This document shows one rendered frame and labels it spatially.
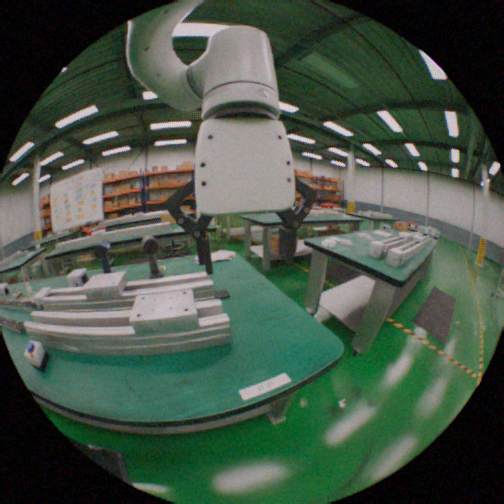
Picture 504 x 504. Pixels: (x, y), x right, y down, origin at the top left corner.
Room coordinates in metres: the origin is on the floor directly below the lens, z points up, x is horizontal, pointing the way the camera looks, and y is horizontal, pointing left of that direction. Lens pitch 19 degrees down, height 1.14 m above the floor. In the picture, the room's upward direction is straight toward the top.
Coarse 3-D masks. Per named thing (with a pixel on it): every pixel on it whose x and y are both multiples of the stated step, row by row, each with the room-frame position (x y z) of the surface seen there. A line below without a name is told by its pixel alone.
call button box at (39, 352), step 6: (36, 342) 0.02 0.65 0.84; (36, 348) 0.01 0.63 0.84; (42, 348) 0.03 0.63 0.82; (24, 354) -0.06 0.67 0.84; (36, 354) -0.01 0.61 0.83; (42, 354) 0.02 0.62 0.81; (48, 354) 0.04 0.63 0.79; (30, 360) -0.05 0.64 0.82; (36, 360) -0.02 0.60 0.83; (42, 360) 0.00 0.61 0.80; (36, 366) -0.04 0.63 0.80; (42, 366) -0.02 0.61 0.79
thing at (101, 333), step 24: (48, 312) 0.16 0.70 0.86; (96, 312) 0.26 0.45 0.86; (120, 312) 0.29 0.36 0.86; (216, 312) 0.38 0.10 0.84; (48, 336) 0.09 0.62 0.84; (72, 336) 0.15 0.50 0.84; (96, 336) 0.18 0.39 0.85; (120, 336) 0.21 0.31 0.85; (144, 336) 0.24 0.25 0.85; (168, 336) 0.26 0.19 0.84; (192, 336) 0.28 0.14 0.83; (216, 336) 0.31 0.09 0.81
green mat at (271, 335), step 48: (240, 288) 0.61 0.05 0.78; (240, 336) 0.35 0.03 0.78; (288, 336) 0.34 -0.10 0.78; (336, 336) 0.32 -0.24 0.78; (48, 384) -0.05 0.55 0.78; (96, 384) 0.08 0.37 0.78; (144, 384) 0.14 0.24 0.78; (192, 384) 0.18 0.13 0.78; (240, 384) 0.19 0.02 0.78; (288, 384) 0.19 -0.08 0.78
